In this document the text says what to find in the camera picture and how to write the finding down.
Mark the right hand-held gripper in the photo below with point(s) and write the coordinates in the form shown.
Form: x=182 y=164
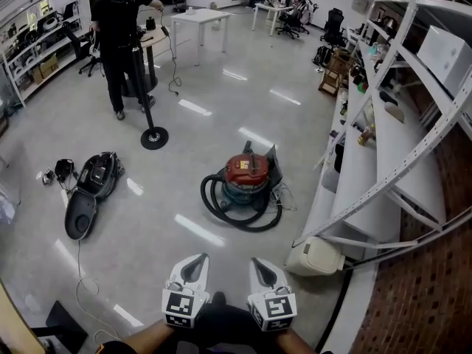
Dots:
x=274 y=308

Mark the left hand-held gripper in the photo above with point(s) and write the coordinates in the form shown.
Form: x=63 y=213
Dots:
x=180 y=304

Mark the person's right forearm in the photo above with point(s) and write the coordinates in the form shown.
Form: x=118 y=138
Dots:
x=295 y=341

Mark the person's left forearm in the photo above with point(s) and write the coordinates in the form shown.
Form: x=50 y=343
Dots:
x=151 y=336

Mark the black vacuum floor nozzle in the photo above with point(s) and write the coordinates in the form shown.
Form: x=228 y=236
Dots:
x=249 y=146

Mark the person's black shoe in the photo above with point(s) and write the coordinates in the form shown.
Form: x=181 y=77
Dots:
x=218 y=299

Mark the cream lidded bin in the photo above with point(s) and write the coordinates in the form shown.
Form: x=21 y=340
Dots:
x=317 y=256

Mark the person's black trousers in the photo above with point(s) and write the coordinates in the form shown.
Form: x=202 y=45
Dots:
x=228 y=326

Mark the person's black shirt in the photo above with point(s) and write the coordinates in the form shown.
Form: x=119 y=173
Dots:
x=114 y=347

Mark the dark grey box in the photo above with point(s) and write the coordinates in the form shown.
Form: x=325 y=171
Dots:
x=274 y=164

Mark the grey round bin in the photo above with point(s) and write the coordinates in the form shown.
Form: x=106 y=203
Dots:
x=332 y=179

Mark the white metal shelving unit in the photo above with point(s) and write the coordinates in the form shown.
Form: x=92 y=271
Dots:
x=354 y=183

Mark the black floor stand base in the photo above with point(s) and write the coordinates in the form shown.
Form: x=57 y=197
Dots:
x=66 y=323

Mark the black coat stand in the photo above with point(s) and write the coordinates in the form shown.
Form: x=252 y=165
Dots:
x=159 y=141

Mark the open black hard-shell backpack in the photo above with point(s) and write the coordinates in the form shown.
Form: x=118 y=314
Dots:
x=96 y=175

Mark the black bin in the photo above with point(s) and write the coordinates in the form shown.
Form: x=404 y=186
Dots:
x=338 y=159

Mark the black headset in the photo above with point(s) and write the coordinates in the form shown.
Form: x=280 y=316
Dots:
x=64 y=168

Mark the small black white device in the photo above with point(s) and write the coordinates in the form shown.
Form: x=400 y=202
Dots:
x=48 y=177

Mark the amber drink bottle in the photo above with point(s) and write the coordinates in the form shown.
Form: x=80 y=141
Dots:
x=366 y=135

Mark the beige rounded object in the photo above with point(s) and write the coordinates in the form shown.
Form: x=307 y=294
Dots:
x=394 y=112

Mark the green toy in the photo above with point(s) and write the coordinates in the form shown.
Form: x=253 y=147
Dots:
x=361 y=87

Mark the black oval pouch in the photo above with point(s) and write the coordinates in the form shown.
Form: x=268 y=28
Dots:
x=388 y=98

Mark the black soft backpack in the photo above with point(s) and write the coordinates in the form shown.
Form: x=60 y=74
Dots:
x=322 y=55

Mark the round wooden table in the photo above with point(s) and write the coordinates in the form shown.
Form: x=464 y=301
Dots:
x=156 y=37

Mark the cardboard box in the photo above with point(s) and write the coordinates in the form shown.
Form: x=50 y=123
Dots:
x=46 y=68

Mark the black kettle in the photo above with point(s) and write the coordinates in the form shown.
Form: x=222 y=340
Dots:
x=150 y=22

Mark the white rectangular table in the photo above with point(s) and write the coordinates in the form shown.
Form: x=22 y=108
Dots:
x=201 y=15
x=269 y=6

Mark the black office chair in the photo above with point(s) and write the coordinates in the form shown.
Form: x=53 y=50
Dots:
x=295 y=17
x=75 y=41
x=333 y=24

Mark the white equipment shelving unit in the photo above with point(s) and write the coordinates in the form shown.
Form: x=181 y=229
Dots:
x=37 y=48

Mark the white cabinet box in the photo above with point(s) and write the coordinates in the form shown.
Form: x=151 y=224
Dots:
x=442 y=57

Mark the wooden frame stool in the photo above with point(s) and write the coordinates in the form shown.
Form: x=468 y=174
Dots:
x=328 y=83

